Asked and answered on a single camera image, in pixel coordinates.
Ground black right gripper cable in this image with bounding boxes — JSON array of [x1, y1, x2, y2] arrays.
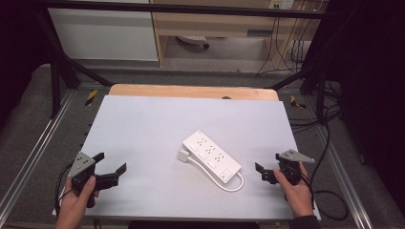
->
[[304, 108, 350, 222]]

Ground person's left hand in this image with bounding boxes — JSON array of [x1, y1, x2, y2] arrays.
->
[[54, 176, 100, 229]]

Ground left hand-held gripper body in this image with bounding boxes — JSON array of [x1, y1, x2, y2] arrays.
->
[[67, 151, 103, 209]]

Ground white cabinet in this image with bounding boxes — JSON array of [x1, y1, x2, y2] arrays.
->
[[47, 7, 160, 62]]

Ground person's right hand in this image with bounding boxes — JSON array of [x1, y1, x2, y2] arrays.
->
[[272, 161, 315, 219]]

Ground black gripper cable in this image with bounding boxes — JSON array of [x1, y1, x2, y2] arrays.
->
[[304, 108, 350, 222], [53, 161, 75, 218]]

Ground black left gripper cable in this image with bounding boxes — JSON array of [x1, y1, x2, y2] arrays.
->
[[53, 161, 75, 218]]

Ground white power strip cable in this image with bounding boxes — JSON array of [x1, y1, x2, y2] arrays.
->
[[186, 155, 245, 193]]

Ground wooden desk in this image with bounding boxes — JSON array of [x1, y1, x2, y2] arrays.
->
[[148, 0, 323, 70]]

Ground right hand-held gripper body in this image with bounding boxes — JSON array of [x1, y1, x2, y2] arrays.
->
[[277, 149, 316, 187]]

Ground aluminium rail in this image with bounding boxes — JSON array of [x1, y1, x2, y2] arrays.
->
[[312, 123, 374, 229], [0, 90, 76, 218]]

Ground white board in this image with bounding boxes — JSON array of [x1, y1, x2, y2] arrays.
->
[[52, 94, 322, 221]]

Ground black hanging cables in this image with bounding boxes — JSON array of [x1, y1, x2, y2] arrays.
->
[[255, 15, 313, 76]]

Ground grey flat device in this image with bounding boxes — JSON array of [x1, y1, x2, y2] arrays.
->
[[176, 34, 211, 51]]

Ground wooden table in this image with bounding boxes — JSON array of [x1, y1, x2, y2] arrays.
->
[[107, 83, 281, 102]]

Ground person's dark clothing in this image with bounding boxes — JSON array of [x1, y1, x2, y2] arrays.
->
[[127, 220, 261, 229]]

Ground yellow black tape strip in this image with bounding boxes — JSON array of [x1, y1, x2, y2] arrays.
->
[[289, 94, 308, 110], [84, 89, 98, 107]]

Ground white power strip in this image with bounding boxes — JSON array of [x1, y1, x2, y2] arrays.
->
[[181, 129, 243, 184]]

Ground black curtain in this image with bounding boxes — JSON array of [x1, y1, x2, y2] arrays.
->
[[0, 0, 53, 128], [318, 0, 405, 209]]

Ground black floor cables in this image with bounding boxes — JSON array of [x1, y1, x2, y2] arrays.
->
[[287, 79, 343, 135]]

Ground white plug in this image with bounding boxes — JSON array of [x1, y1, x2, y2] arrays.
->
[[177, 149, 192, 163]]

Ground black metal frame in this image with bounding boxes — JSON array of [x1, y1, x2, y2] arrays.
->
[[31, 0, 343, 126]]

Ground white wall socket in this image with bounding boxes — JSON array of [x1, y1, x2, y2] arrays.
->
[[267, 0, 296, 10]]

